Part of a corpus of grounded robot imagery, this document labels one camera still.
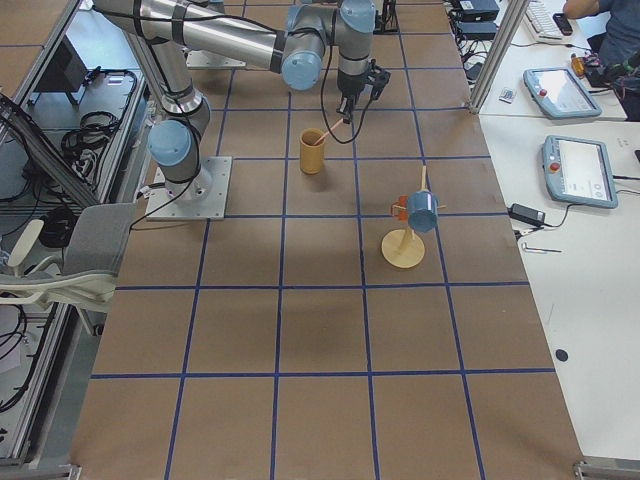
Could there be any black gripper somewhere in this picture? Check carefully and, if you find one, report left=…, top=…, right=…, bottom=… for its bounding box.
left=337, top=62, right=391, bottom=124

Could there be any pink chopstick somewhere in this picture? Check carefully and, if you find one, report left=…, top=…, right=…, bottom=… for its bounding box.
left=313, top=118, right=344, bottom=146

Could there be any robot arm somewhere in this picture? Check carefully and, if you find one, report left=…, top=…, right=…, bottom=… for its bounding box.
left=93, top=1, right=390, bottom=202

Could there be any orange cup on stand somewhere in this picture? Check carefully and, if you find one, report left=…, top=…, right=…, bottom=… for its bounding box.
left=390, top=195, right=409, bottom=222

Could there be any blue cup on stand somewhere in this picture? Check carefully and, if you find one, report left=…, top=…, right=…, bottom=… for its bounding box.
left=407, top=190, right=439, bottom=233

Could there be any bamboo cylinder holder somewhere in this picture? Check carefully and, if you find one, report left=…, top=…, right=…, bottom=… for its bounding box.
left=299, top=128, right=325, bottom=175

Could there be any black power adapter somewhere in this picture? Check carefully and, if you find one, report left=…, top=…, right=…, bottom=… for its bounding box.
left=508, top=203, right=546, bottom=227

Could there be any teach pendant far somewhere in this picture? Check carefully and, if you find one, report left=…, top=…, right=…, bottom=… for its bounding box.
left=523, top=68, right=602, bottom=119

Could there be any teach pendant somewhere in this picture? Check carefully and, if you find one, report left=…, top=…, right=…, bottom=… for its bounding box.
left=541, top=135, right=618, bottom=209
left=523, top=68, right=602, bottom=119

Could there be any teach pendant near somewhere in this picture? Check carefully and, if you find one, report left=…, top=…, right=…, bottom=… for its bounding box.
left=541, top=135, right=618, bottom=209

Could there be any grey office chair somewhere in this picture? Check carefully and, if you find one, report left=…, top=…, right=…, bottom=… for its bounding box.
left=1, top=203, right=136, bottom=335

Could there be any black wire mug rack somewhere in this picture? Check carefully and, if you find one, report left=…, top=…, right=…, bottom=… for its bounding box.
left=373, top=0, right=399, bottom=35

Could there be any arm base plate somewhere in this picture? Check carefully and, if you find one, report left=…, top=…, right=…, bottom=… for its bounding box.
left=145, top=156, right=233, bottom=221

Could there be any aluminium frame post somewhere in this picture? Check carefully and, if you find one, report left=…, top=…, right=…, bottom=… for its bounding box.
left=468, top=0, right=529, bottom=114

